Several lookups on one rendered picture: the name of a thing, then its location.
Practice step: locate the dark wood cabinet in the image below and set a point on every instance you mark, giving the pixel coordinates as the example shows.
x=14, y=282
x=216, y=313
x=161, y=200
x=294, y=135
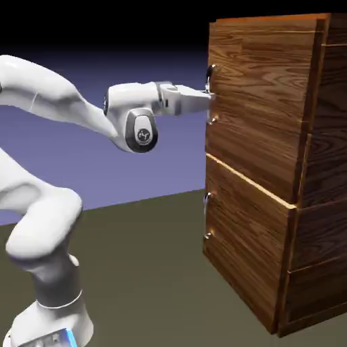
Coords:
x=322, y=168

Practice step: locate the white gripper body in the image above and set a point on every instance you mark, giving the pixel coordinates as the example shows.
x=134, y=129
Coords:
x=191, y=100

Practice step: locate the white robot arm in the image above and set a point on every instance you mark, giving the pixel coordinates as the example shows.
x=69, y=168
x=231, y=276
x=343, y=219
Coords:
x=54, y=92

